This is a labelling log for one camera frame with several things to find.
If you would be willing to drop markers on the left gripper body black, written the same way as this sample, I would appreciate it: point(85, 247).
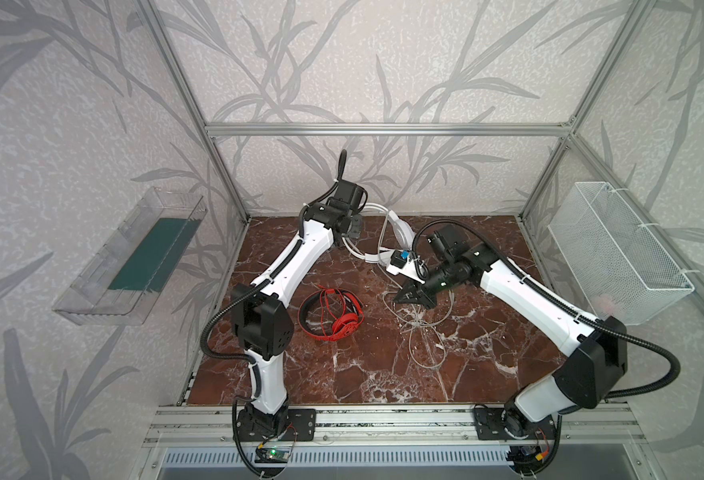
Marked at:
point(355, 222)

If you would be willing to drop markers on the pink object in basket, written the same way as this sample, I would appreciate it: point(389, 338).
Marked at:
point(604, 305)

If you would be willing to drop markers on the white wire mesh basket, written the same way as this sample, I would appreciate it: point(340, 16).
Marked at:
point(611, 250)

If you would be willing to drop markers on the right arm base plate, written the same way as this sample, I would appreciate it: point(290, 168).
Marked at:
point(496, 423)

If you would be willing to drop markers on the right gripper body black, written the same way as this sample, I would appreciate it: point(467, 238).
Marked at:
point(423, 290)

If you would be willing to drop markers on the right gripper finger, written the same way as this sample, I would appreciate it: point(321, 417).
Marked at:
point(429, 301)
point(410, 293)

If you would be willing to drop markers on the red black headphones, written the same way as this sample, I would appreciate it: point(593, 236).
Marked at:
point(341, 314)

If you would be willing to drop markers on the white headphones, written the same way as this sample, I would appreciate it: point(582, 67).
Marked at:
point(402, 231)

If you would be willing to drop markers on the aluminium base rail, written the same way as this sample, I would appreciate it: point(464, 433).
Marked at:
point(386, 424)

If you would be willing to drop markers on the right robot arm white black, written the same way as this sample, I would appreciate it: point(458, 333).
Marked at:
point(596, 349)

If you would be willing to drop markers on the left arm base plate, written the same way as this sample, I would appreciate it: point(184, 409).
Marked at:
point(288, 423)

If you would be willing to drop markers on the clear plastic wall tray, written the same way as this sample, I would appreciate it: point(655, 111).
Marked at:
point(123, 281)

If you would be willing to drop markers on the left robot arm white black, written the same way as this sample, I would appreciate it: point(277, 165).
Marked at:
point(259, 311)

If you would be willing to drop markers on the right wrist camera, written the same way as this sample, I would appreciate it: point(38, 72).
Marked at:
point(408, 264)

